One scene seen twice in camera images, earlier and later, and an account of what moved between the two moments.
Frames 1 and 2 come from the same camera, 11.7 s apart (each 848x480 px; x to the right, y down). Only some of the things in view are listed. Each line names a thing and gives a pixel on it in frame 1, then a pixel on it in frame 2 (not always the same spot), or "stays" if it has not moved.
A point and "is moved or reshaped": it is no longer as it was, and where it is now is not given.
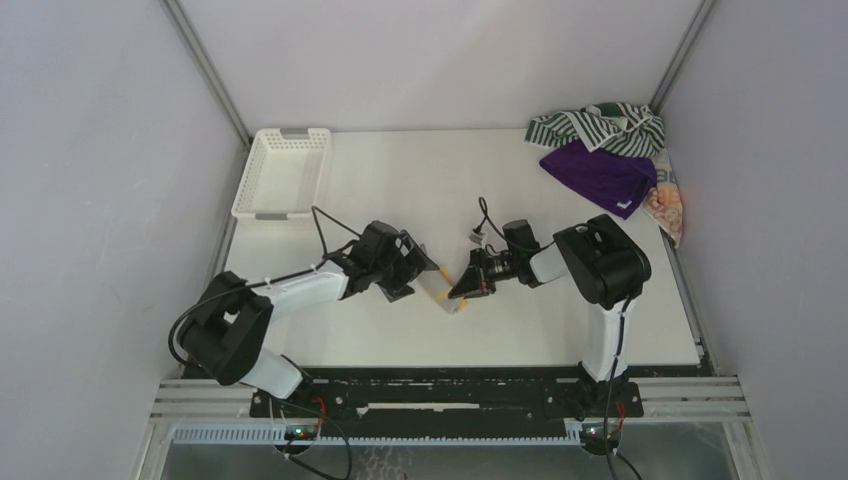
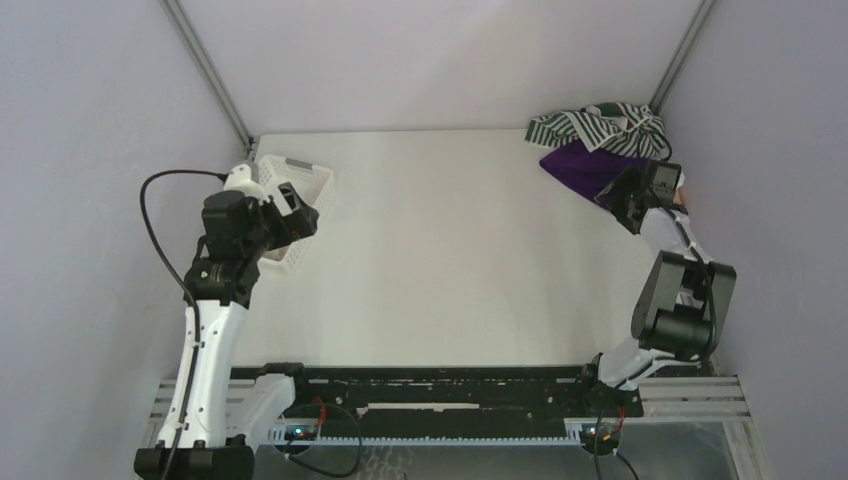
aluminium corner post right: [682, 54] stays
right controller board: [593, 438] stays
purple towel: [615, 181] stays
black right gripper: [477, 273] → [622, 196]
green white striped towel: [621, 128] stays
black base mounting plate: [454, 400] stays
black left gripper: [411, 266] → [291, 226]
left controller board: [296, 433] stays
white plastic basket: [283, 175] is moved or reshaped
